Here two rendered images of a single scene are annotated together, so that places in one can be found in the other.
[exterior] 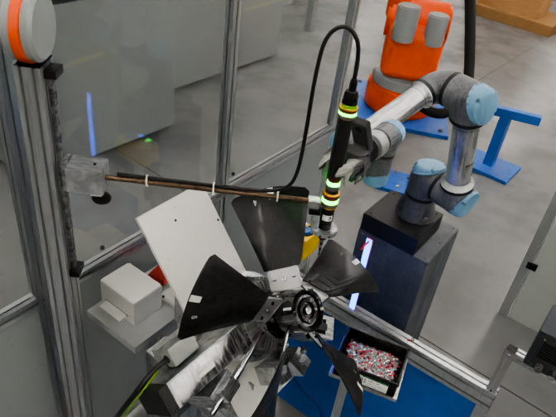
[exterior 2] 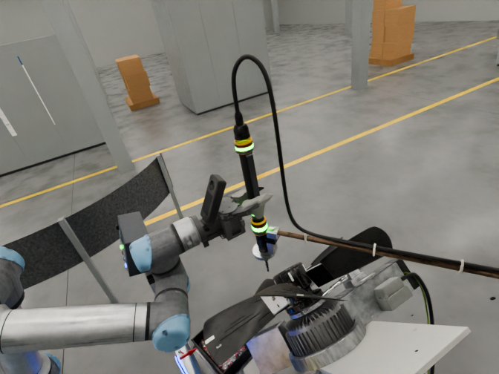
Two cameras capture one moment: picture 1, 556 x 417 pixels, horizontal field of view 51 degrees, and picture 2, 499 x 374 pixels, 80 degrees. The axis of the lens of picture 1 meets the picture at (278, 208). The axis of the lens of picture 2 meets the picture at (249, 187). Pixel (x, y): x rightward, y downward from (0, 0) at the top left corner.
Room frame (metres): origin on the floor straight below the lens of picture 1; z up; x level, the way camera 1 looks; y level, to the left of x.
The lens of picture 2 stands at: (1.77, 0.23, 2.06)
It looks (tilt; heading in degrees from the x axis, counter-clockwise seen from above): 32 degrees down; 214
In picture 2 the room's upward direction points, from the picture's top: 11 degrees counter-clockwise
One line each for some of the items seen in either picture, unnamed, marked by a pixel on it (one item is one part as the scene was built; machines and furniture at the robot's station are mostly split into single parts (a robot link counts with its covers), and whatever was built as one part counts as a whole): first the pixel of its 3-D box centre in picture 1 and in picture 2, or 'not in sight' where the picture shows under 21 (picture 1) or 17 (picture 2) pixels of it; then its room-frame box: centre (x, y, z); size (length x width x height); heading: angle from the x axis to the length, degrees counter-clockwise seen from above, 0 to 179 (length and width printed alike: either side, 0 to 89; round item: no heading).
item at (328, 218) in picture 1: (337, 165); (253, 196); (1.24, -0.13, 1.62); 0.04 x 0.04 x 0.46
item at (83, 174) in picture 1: (85, 174); not in sight; (1.21, 0.50, 1.51); 0.10 x 0.07 x 0.08; 92
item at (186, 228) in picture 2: (371, 145); (188, 234); (1.40, -0.23, 1.60); 0.08 x 0.05 x 0.08; 57
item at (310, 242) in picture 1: (294, 237); not in sight; (1.70, -0.07, 1.02); 0.16 x 0.10 x 0.11; 57
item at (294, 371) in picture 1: (292, 361); not in sight; (1.21, -0.11, 0.91); 0.12 x 0.08 x 0.12; 57
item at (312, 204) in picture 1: (323, 215); (265, 240); (1.24, -0.12, 1.47); 0.09 x 0.07 x 0.10; 92
